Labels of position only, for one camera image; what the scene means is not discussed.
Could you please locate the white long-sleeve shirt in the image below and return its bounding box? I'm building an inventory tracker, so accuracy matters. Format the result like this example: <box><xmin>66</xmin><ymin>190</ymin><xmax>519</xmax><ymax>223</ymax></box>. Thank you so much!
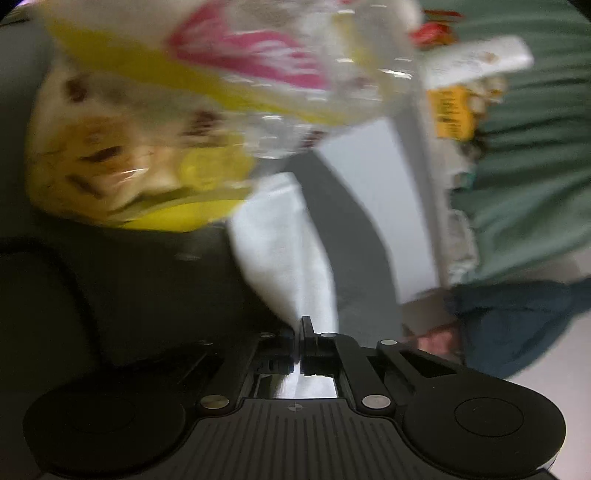
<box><xmin>227</xmin><ymin>171</ymin><xmax>343</xmax><ymax>400</ymax></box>

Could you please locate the pink hanging cloth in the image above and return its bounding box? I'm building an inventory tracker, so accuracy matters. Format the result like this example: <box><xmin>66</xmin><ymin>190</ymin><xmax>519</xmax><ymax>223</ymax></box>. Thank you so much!
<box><xmin>416</xmin><ymin>327</ymin><xmax>461</xmax><ymax>357</ymax></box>

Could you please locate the dark teal hanging jacket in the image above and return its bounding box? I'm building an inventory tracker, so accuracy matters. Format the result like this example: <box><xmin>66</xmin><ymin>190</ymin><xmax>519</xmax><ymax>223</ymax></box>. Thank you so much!
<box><xmin>448</xmin><ymin>277</ymin><xmax>590</xmax><ymax>379</ymax></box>

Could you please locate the green curtain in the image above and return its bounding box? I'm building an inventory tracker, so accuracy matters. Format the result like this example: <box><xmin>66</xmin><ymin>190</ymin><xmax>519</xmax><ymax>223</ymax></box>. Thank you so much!
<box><xmin>414</xmin><ymin>0</ymin><xmax>591</xmax><ymax>285</ymax></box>

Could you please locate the yellow cardboard box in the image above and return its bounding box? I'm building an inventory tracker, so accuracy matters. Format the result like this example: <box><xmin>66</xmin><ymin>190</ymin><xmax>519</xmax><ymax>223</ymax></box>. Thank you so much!
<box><xmin>428</xmin><ymin>85</ymin><xmax>476</xmax><ymax>142</ymax></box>

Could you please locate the clear snack bag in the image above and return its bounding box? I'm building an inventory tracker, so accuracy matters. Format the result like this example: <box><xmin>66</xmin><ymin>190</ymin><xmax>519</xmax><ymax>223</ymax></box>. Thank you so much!
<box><xmin>26</xmin><ymin>1</ymin><xmax>416</xmax><ymax>232</ymax></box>

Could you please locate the tall white bottle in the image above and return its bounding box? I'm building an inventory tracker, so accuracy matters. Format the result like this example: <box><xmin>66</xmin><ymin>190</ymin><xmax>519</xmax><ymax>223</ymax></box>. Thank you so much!
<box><xmin>420</xmin><ymin>35</ymin><xmax>535</xmax><ymax>90</ymax></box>

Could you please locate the red milk carton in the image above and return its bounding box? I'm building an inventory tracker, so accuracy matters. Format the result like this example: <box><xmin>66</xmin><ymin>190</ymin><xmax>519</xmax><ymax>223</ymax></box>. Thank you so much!
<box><xmin>409</xmin><ymin>9</ymin><xmax>464</xmax><ymax>50</ymax></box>

